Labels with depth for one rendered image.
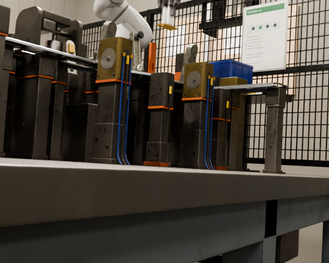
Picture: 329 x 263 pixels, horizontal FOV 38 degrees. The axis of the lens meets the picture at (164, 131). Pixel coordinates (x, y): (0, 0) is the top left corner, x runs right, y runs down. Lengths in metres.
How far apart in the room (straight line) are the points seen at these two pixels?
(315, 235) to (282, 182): 3.15
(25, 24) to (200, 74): 0.59
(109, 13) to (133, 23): 0.12
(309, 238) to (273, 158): 2.41
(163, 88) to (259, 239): 0.72
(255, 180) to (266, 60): 1.50
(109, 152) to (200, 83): 0.43
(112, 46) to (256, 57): 1.01
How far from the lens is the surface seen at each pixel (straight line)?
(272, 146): 1.63
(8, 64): 1.28
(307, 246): 4.00
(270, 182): 0.77
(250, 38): 2.24
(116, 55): 1.31
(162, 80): 1.47
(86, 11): 5.35
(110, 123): 1.29
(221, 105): 1.64
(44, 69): 1.34
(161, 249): 0.56
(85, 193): 0.37
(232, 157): 1.73
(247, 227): 0.80
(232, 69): 2.02
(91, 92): 1.56
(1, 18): 1.12
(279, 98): 1.63
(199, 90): 1.54
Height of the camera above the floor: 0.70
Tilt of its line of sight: 4 degrees up
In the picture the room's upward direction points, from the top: 3 degrees clockwise
